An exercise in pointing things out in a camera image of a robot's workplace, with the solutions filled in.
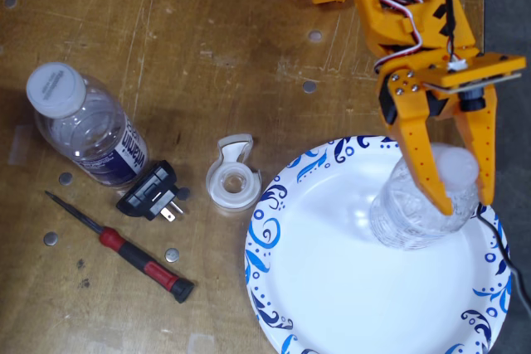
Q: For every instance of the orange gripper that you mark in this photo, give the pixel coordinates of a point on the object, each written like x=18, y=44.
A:
x=406, y=102

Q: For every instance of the clear ribbed water bottle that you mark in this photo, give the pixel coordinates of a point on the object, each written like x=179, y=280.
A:
x=406, y=221

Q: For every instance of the clear vitamin water bottle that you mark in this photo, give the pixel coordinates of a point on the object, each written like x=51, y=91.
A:
x=83, y=130

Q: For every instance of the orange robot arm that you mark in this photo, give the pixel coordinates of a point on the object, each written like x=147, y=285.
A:
x=373, y=18

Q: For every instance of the white blue-patterned paper plate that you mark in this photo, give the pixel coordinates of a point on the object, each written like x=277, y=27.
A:
x=332, y=267

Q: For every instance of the clear tape dispenser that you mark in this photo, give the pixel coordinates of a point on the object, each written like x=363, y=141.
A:
x=232, y=201

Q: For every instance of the silver coin cell battery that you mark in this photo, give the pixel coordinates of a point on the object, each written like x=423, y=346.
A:
x=51, y=239
x=172, y=255
x=184, y=193
x=65, y=179

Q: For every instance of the black power plug adapter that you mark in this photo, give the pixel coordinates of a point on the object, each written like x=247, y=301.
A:
x=145, y=194

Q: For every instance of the clear tape strip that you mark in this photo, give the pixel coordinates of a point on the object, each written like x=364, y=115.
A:
x=20, y=145
x=200, y=345

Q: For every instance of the red black screwdriver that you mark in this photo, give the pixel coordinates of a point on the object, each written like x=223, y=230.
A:
x=137, y=254

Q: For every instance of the wrist camera on orange plate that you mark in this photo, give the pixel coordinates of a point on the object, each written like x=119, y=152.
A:
x=477, y=74

